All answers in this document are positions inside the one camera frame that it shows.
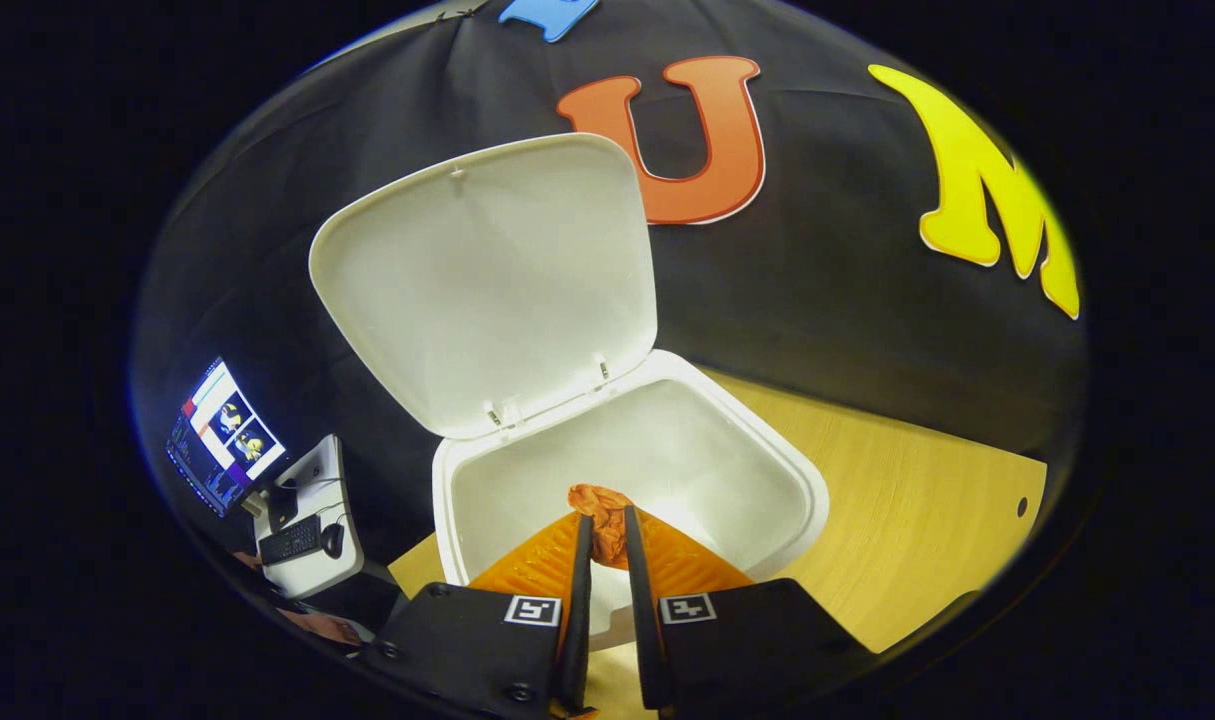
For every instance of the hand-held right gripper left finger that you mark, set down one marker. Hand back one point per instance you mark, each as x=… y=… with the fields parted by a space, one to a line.
x=577 y=640

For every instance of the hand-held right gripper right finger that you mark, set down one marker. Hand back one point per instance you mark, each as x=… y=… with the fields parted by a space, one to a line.
x=649 y=650

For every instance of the orange paper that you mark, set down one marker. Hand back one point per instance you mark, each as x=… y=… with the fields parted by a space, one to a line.
x=607 y=520

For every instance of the white desktop garbage bin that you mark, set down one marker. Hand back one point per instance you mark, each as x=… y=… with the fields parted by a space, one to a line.
x=487 y=300

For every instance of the wooden desktop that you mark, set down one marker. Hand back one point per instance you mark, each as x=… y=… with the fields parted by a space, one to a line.
x=897 y=520

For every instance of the black computer mouse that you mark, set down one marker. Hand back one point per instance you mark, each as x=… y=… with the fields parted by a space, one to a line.
x=333 y=540

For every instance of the black keyboard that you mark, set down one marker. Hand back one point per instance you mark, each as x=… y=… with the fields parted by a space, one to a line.
x=289 y=541

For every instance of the black backdrop cloth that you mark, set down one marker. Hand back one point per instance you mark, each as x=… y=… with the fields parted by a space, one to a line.
x=847 y=300

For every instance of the computer monitor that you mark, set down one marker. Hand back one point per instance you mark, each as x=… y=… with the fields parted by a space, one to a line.
x=222 y=430

